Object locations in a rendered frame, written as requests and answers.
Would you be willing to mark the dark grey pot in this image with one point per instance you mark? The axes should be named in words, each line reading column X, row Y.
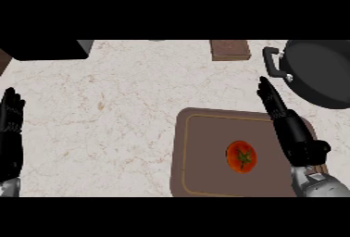
column 320, row 71

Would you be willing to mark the black appliance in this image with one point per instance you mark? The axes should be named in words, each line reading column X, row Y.
column 47, row 49

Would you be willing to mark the brown wooden block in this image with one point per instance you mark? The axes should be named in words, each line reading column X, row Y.
column 231, row 50

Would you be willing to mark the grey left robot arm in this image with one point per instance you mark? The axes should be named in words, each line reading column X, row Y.
column 10, row 187

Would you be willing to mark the dark brown object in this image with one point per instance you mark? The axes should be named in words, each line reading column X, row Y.
column 4, row 63

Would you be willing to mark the brown tray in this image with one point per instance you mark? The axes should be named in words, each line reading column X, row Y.
column 215, row 154

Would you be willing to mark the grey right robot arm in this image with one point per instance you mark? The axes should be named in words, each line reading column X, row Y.
column 320, row 183

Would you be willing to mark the red tomato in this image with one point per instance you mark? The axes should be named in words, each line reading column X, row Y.
column 242, row 156

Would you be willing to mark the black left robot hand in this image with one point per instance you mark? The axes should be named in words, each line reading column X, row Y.
column 10, row 135

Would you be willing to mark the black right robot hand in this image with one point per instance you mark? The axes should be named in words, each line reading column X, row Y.
column 292, row 132

